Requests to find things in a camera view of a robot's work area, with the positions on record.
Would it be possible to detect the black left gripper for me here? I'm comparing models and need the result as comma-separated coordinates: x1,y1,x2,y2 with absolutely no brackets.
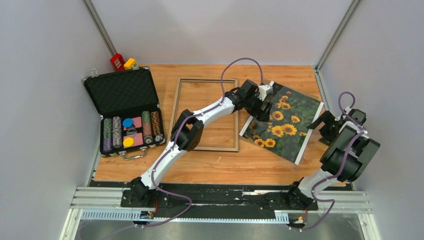
244,93,273,124

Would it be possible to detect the sunflower photo print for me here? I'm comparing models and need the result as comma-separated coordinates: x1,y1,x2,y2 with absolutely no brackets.
239,80,325,166

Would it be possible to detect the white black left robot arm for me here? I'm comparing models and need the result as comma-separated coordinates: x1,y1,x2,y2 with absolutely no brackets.
130,79,273,207

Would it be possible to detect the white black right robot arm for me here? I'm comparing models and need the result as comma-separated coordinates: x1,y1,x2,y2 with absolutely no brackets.
284,109,381,209

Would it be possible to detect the brown orange chip stack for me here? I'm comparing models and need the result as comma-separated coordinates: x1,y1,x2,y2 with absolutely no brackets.
150,111,164,143

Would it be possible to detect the green red chip stack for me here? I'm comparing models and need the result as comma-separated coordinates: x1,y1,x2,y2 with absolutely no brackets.
141,111,153,144

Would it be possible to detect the pink card deck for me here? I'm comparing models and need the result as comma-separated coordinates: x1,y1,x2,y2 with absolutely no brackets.
123,116,144,147

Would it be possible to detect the black poker chip case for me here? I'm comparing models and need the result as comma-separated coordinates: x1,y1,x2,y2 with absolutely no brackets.
82,66,167,157

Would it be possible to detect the blue round chip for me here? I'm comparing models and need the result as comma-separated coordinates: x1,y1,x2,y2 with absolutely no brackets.
122,118,134,128

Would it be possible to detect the yellow round chip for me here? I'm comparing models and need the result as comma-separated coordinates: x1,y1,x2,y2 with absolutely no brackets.
122,137,135,148

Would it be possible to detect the yellow toy block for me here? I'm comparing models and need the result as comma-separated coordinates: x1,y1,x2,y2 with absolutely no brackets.
123,58,139,70

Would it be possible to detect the grey pink chip stack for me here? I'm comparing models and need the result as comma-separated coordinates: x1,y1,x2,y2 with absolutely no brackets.
112,116,122,149

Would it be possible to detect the red toy house block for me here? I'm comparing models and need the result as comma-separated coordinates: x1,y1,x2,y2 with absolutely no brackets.
109,53,126,72

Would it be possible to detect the green purple chip stack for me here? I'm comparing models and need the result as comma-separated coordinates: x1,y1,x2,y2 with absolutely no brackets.
102,118,113,153

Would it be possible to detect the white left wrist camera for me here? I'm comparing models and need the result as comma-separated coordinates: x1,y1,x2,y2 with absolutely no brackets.
257,84,273,101

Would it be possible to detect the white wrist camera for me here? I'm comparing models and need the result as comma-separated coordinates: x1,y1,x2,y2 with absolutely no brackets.
257,84,273,101
343,106,352,115

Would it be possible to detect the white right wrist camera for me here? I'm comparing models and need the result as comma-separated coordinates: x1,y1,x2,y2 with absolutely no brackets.
343,106,352,115

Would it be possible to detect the wooden picture frame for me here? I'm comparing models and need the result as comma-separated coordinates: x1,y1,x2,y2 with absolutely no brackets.
168,77,240,153

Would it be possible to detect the aluminium rail frame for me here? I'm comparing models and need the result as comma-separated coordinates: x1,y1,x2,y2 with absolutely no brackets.
60,80,380,240

